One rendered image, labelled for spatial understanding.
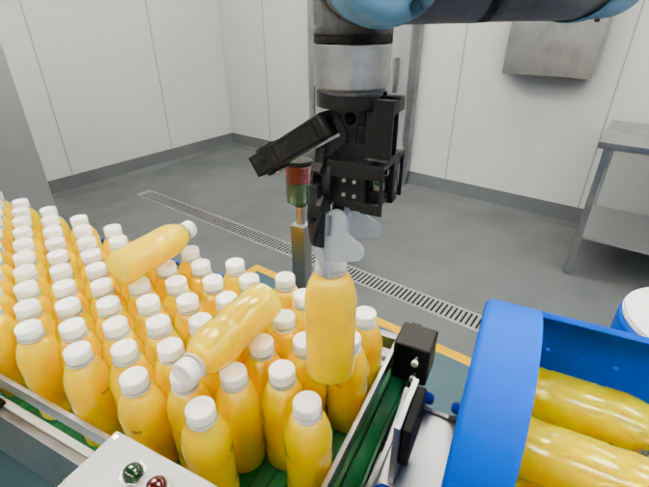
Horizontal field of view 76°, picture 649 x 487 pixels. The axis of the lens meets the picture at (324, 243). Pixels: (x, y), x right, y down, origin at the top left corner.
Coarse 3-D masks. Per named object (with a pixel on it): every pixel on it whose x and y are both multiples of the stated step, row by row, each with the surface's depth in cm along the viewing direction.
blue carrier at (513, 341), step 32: (512, 320) 48; (544, 320) 56; (576, 320) 52; (480, 352) 45; (512, 352) 45; (544, 352) 62; (576, 352) 60; (608, 352) 57; (640, 352) 54; (480, 384) 43; (512, 384) 42; (608, 384) 60; (640, 384) 58; (480, 416) 42; (512, 416) 41; (480, 448) 42; (512, 448) 41; (448, 480) 43; (480, 480) 42; (512, 480) 40
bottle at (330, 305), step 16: (320, 272) 52; (320, 288) 51; (336, 288) 51; (352, 288) 52; (304, 304) 55; (320, 304) 52; (336, 304) 51; (352, 304) 53; (320, 320) 53; (336, 320) 52; (352, 320) 54; (320, 336) 54; (336, 336) 54; (352, 336) 55; (320, 352) 55; (336, 352) 55; (352, 352) 57; (320, 368) 57; (336, 368) 56; (352, 368) 59; (336, 384) 58
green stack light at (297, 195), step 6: (288, 186) 95; (294, 186) 93; (300, 186) 93; (306, 186) 94; (288, 192) 95; (294, 192) 94; (300, 192) 94; (306, 192) 94; (288, 198) 96; (294, 198) 95; (300, 198) 95; (306, 198) 95; (294, 204) 95; (300, 204) 95; (306, 204) 96
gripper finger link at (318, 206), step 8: (320, 176) 45; (312, 184) 44; (320, 184) 44; (312, 192) 44; (320, 192) 44; (312, 200) 44; (320, 200) 44; (312, 208) 44; (320, 208) 43; (328, 208) 45; (312, 216) 45; (320, 216) 44; (312, 224) 45; (320, 224) 45; (312, 232) 45; (320, 232) 46; (312, 240) 46; (320, 240) 46
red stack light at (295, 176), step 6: (288, 168) 92; (294, 168) 91; (300, 168) 91; (306, 168) 92; (288, 174) 93; (294, 174) 92; (300, 174) 92; (306, 174) 92; (288, 180) 94; (294, 180) 93; (300, 180) 92; (306, 180) 93
